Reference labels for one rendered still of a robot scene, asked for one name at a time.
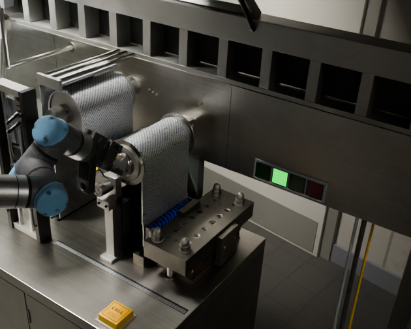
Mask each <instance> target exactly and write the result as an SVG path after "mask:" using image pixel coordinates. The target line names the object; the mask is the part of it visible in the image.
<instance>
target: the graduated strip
mask: <svg viewBox="0 0 411 329"><path fill-rule="evenodd" d="M54 244H56V245H58V246H60V247H62V248H63V249H66V250H67V251H69V252H71V253H73V254H75V255H76V256H78V257H80V258H82V259H84V260H86V261H88V262H89V263H91V264H93V265H95V266H96V267H98V268H100V269H102V270H104V271H105V272H108V273H109V274H111V275H113V276H115V277H116V278H118V279H120V280H122V281H124V282H126V283H128V284H129V285H131V286H133V287H135V288H137V289H138V290H140V291H142V292H144V293H146V294H148V295H150V296H151V297H153V298H155V299H157V300H158V301H160V302H162V303H164V304H166V305H168V306H170V307H172V308H173V309H175V310H177V311H179V312H180V313H182V314H185V313H186V312H187V311H188V309H186V308H184V307H182V306H180V305H179V304H177V303H175V302H173V301H171V300H169V299H167V298H165V297H163V296H162V295H160V294H158V293H156V292H154V291H153V290H151V289H149V288H147V287H145V286H143V285H141V284H139V283H138V282H136V281H134V280H132V279H130V278H129V277H127V276H125V275H123V274H121V273H119V272H117V271H115V270H113V269H112V268H110V267H108V266H106V265H105V264H103V263H101V262H99V261H97V260H95V259H93V258H91V257H89V256H88V255H86V254H84V253H82V252H80V251H79V250H77V249H75V248H73V247H71V246H69V245H67V244H65V243H64V242H62V241H60V240H58V241H56V242H55V243H54Z"/></svg>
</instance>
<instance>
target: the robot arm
mask: <svg viewBox="0 0 411 329"><path fill-rule="evenodd" d="M32 135H33V139H34V142H33V143H32V144H31V145H30V146H29V148H28V149H27V150H26V152H25V153H24V154H23V155H22V156H21V158H20V159H19V160H18V161H17V162H16V163H15V164H14V167H13V168H12V170H11V171H10V172H9V174H0V209H16V208H35V209H36V210H37V211H38V212H39V213H40V214H42V215H44V216H46V217H52V216H55V215H58V214H60V213H61V212H62V211H63V210H64V209H65V208H66V207H67V204H68V203H69V197H68V194H67V192H66V191H65V186H64V185H63V184H62V183H61V182H60V180H59V178H58V177H57V175H56V173H55V172H54V170H53V167H54V166H55V164H56V163H57V162H58V160H59V159H60V158H61V156H62V155H66V156H67V157H70V158H72V159H74V160H77V161H78V185H77V189H78V190H79V191H81V192H83V193H86V194H88V195H90V194H92V193H94V192H95V177H96V167H99V168H101V169H103V170H105V171H108V172H109V171H110V172H113V173H114V174H117V175H119V176H125V175H126V174H127V173H126V172H125V169H126V167H127V163H128V159H129V158H128V157H127V156H124V157H123V158H122V160H120V161H118V160H116V157H117V154H118V153H119V154H120V153H121V150H122V149H123V146H122V145H120V144H118V143H116V142H114V141H113V140H112V139H111V138H110V139H108V138H106V137H104V136H103V135H101V134H99V133H97V132H95V131H92V130H90V129H87V128H86V129H85V131H84V132H83V131H81V130H79V129H77V128H76V127H74V126H72V125H70V124H68V123H67V122H66V121H64V120H63V119H59V118H57V117H54V116H51V115H46V116H42V117H40V118H39V119H38V120H37V121H36V122H35V124H34V128H33V130H32ZM90 135H91V136H90ZM115 166H116V167H117V168H116V167H115Z"/></svg>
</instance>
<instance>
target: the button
mask: <svg viewBox="0 0 411 329"><path fill-rule="evenodd" d="M132 316H133V310H131V309H129V308H128V307H126V306H124V305H123V304H120V303H119V302H117V301H113V302H112V303H111V304H110V305H109V306H108V307H106V308H105V309H104V310H102V311H101V312H100V313H99V320H100V321H102V322H103V323H105V324H107V325H108V326H110V327H111V328H113V329H119V328H121V327H122V326H123V325H124V324H125V323H126V322H127V321H128V320H129V319H130V318H132Z"/></svg>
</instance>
